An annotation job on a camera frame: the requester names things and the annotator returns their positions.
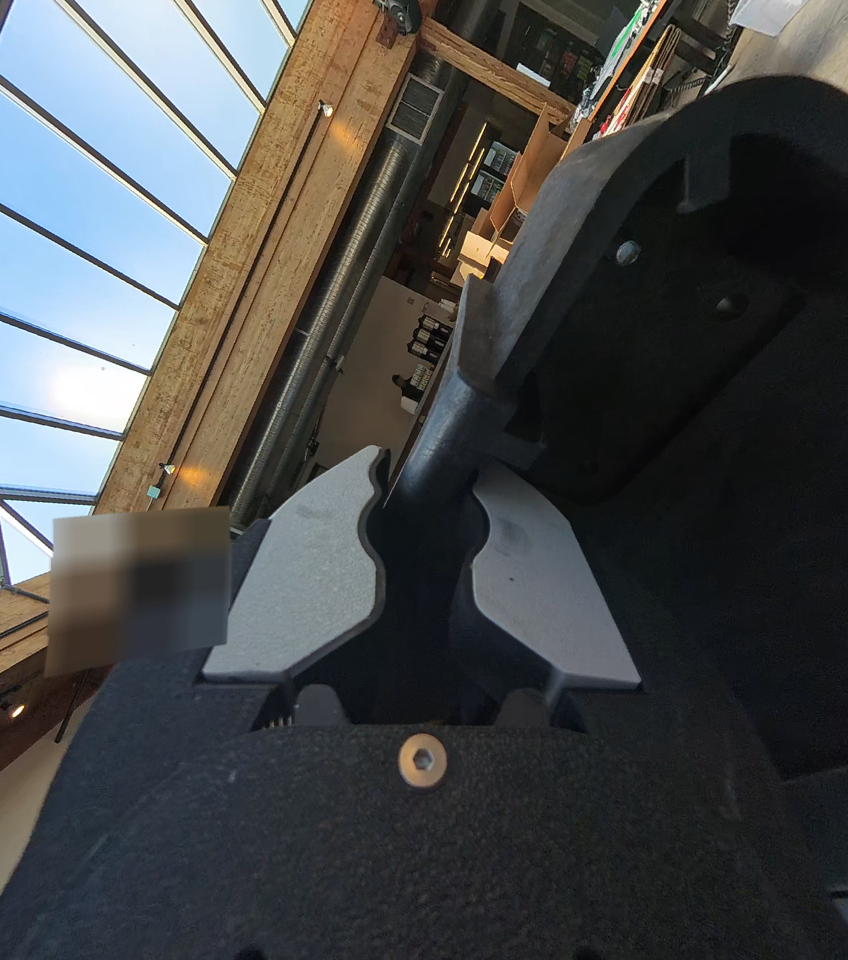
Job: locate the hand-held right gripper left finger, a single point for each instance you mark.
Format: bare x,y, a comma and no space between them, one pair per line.
311,585

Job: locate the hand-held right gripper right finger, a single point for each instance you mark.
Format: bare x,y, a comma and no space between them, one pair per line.
544,600

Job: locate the black chair seat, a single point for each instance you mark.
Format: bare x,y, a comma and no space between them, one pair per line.
694,390

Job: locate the ceiling spot light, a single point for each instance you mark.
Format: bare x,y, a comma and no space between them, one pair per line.
16,710
167,470
325,110

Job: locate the black white machine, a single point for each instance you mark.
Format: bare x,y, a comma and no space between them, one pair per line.
427,349
433,326

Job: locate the long wooden ceiling beam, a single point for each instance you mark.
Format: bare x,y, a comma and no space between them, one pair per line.
243,262

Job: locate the small cardboard box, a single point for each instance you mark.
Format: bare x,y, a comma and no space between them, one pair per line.
480,251

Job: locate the glass skylight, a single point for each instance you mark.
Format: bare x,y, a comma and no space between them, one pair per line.
56,262

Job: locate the open cardboard box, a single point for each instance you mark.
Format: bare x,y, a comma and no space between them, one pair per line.
536,172

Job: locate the lit display shelf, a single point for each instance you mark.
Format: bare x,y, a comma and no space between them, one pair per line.
495,172

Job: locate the white air vent grille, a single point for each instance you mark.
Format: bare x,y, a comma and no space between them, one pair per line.
415,109

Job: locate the wooden cross beam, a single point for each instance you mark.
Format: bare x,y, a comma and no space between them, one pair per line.
491,71

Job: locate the cardboard sheets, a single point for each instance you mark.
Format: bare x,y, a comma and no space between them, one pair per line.
656,67

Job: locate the silver spiral duct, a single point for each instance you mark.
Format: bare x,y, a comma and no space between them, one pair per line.
334,300

